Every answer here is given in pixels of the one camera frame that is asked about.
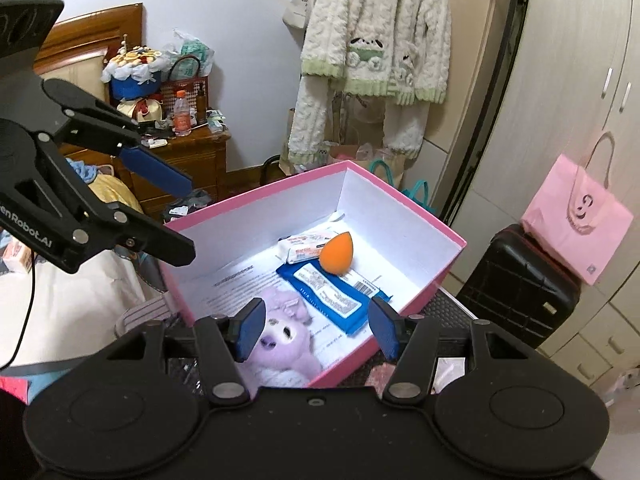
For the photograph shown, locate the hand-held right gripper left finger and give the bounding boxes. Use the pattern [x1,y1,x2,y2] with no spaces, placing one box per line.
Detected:
[102,297,266,408]

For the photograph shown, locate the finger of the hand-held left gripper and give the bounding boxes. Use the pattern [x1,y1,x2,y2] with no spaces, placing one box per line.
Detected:
[42,77,195,200]
[30,132,197,267]

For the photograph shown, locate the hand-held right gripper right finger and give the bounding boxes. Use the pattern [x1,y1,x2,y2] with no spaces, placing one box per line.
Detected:
[369,296,533,407]

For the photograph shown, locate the purple plush toy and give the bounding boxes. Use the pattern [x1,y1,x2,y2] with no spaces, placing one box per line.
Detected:
[240,285,323,388]

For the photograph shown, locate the blue wet wipes pack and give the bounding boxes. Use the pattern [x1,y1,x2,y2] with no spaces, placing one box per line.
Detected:
[276,260,396,337]

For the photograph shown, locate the white round plush toy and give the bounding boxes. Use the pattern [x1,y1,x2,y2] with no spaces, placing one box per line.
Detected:
[434,357,468,395]

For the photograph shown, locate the orange makeup sponge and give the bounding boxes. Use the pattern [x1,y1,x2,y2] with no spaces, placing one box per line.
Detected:
[320,231,355,276]

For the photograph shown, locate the white wet wipes pack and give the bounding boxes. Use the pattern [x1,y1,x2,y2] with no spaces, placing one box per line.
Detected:
[276,231,335,265]

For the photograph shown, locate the pink cardboard box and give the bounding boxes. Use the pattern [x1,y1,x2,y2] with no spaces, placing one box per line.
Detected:
[159,160,468,390]

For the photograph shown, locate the wooden nightstand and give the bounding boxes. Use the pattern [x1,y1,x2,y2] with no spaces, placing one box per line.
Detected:
[55,127,232,221]

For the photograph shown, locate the yellow blanket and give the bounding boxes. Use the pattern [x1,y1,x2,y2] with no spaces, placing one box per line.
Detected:
[87,167,146,216]

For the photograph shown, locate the small white box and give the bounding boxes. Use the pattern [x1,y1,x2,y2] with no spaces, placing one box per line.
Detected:
[2,240,33,273]

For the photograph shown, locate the plastic bottle with orange label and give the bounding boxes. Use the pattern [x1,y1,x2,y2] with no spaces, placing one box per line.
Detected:
[172,90,193,137]

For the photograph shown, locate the blue knitted cloth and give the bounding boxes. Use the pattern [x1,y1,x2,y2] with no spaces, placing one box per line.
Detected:
[65,159,103,183]

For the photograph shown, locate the black honeycomb mat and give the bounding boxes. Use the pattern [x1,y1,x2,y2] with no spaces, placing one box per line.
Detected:
[167,290,481,391]

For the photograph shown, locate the striped cloth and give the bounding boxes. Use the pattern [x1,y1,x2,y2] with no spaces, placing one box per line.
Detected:
[115,295,176,336]

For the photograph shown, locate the checked basket bag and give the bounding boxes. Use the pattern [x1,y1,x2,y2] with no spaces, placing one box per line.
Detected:
[161,56,210,123]

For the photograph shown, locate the blue and white bouquet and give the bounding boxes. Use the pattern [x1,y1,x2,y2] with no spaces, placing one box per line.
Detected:
[101,35,166,121]

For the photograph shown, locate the green and white packs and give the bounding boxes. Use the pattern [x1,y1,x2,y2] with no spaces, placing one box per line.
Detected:
[162,30,217,78]

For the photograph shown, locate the black suitcase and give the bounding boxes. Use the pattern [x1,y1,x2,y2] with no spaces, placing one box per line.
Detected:
[457,223,583,351]

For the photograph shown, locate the wooden bed headboard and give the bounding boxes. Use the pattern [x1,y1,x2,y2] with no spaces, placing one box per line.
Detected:
[32,2,146,111]

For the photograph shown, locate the brown paper bag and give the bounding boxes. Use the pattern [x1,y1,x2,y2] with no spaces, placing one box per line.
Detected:
[327,142,408,191]

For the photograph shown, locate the pink tote bag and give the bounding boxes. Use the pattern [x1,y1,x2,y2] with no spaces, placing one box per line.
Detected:
[520,131,635,287]

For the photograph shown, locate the white plastic bag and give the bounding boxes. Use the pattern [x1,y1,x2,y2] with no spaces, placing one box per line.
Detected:
[605,367,640,406]

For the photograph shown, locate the white fluffy robe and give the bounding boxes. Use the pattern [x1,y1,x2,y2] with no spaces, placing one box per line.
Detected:
[287,0,451,171]

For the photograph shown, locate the beige wooden panel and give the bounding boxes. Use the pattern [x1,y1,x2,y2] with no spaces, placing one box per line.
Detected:
[435,0,526,211]

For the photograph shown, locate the beige wardrobe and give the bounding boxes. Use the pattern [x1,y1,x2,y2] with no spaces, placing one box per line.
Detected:
[450,0,640,401]

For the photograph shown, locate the black cable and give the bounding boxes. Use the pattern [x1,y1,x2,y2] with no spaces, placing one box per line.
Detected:
[0,247,37,371]

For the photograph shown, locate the teal handled bag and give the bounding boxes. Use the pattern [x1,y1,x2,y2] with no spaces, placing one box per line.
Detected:
[370,159,436,213]

